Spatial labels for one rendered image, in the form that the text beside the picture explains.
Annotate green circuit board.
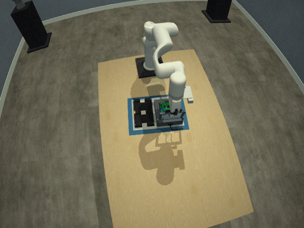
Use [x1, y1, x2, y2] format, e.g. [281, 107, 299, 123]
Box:
[160, 102, 170, 112]

